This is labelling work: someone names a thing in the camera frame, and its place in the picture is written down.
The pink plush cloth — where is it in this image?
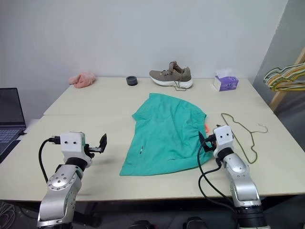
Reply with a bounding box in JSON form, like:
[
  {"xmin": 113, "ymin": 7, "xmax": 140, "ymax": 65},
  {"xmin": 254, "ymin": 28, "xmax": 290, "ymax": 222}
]
[{"xmin": 68, "ymin": 72, "xmax": 97, "ymax": 89}]

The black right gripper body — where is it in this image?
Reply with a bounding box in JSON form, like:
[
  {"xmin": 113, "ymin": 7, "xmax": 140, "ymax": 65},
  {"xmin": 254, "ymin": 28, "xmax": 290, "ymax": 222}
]
[{"xmin": 206, "ymin": 134, "xmax": 216, "ymax": 150}]

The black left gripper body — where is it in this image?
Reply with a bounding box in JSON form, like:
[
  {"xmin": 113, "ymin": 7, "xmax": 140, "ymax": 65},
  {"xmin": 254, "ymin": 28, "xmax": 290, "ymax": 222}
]
[{"xmin": 83, "ymin": 144, "xmax": 103, "ymax": 158}]

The olive wire hanger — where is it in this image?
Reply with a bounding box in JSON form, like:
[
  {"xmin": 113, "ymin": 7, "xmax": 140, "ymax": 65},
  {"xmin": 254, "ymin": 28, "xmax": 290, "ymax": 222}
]
[{"xmin": 221, "ymin": 113, "xmax": 269, "ymax": 165}]

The black round container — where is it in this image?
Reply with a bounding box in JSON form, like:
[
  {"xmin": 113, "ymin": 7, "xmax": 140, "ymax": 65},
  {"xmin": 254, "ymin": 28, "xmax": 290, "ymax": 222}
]
[{"xmin": 126, "ymin": 75, "xmax": 139, "ymax": 87}]

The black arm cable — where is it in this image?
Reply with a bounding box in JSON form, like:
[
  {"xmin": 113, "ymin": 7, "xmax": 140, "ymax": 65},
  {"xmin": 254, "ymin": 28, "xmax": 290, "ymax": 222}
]
[
  {"xmin": 197, "ymin": 133, "xmax": 239, "ymax": 215},
  {"xmin": 39, "ymin": 136, "xmax": 61, "ymax": 185}
]

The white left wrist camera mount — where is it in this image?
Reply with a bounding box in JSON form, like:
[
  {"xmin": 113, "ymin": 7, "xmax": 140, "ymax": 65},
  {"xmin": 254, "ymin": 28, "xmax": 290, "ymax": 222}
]
[{"xmin": 60, "ymin": 131, "xmax": 86, "ymax": 154}]

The dark laptop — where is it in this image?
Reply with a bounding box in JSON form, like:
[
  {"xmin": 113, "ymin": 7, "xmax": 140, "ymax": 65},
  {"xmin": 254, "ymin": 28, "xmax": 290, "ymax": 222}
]
[{"xmin": 0, "ymin": 87, "xmax": 27, "ymax": 163}]

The brown sneaker white sole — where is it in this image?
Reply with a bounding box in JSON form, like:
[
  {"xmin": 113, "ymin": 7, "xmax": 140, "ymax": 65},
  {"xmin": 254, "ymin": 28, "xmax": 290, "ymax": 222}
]
[{"xmin": 149, "ymin": 61, "xmax": 193, "ymax": 92}]

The bunch of coloured hangers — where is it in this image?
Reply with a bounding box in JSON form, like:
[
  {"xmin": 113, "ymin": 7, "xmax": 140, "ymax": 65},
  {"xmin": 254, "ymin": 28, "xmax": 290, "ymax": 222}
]
[{"xmin": 267, "ymin": 66, "xmax": 305, "ymax": 92}]

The dark rounded shape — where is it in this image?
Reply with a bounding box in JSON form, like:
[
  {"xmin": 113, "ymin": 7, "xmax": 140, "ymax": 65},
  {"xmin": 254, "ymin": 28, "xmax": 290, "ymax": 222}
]
[{"xmin": 183, "ymin": 216, "xmax": 211, "ymax": 229}]

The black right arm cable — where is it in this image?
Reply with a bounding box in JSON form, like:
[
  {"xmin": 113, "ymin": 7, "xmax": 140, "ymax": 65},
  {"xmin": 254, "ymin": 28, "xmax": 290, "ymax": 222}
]
[{"xmin": 197, "ymin": 133, "xmax": 239, "ymax": 215}]

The purple white tissue box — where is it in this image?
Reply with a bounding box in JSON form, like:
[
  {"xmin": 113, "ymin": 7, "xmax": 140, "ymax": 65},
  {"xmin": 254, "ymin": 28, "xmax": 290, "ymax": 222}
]
[{"xmin": 213, "ymin": 68, "xmax": 240, "ymax": 93}]

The grey floor cable bundle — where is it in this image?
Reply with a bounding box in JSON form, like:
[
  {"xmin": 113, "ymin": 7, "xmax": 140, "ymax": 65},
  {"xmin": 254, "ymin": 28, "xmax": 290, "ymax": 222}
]
[{"xmin": 0, "ymin": 199, "xmax": 17, "ymax": 229}]

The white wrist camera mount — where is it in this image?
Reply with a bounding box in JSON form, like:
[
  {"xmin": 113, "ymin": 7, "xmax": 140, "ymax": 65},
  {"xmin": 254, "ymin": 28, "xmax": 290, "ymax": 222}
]
[
  {"xmin": 60, "ymin": 131, "xmax": 86, "ymax": 154},
  {"xmin": 212, "ymin": 125, "xmax": 233, "ymax": 157}
]

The green t-shirt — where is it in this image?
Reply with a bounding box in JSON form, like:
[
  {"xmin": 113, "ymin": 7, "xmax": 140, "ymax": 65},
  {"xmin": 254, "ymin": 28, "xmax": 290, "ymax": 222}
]
[{"xmin": 119, "ymin": 92, "xmax": 214, "ymax": 177}]

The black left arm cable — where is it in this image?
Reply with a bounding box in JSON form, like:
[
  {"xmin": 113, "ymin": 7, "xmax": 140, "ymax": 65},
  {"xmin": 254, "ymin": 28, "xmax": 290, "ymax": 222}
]
[{"xmin": 39, "ymin": 136, "xmax": 61, "ymax": 185}]

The wooden rack post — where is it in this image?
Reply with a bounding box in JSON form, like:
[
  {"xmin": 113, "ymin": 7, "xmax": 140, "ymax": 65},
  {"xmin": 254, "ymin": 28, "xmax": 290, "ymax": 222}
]
[{"xmin": 269, "ymin": 46, "xmax": 305, "ymax": 113}]

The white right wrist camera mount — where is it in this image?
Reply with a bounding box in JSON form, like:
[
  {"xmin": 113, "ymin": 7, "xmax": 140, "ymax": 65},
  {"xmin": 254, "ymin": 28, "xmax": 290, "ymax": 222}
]
[{"xmin": 212, "ymin": 125, "xmax": 233, "ymax": 157}]

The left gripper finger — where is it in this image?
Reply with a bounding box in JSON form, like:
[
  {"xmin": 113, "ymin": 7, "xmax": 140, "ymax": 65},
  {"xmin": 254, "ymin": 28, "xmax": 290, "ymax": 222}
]
[{"xmin": 99, "ymin": 133, "xmax": 108, "ymax": 154}]

